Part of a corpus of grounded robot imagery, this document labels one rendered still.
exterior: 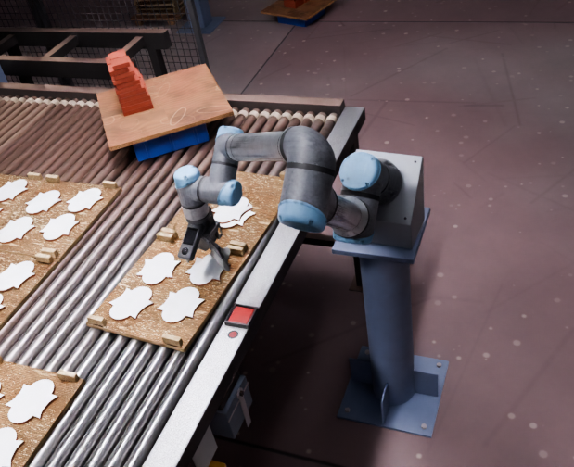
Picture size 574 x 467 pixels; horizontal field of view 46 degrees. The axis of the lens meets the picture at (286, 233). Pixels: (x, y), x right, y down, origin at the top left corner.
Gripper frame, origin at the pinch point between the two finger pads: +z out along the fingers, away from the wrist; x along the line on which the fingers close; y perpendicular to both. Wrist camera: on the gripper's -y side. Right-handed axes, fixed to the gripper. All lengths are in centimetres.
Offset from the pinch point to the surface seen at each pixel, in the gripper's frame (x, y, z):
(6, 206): 96, 11, 1
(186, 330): -6.5, -24.1, 1.2
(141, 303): 12.3, -19.3, 0.3
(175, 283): 7.0, -8.2, 0.9
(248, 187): 6.8, 43.0, -0.3
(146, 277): 17.1, -8.9, 0.0
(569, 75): -79, 322, 87
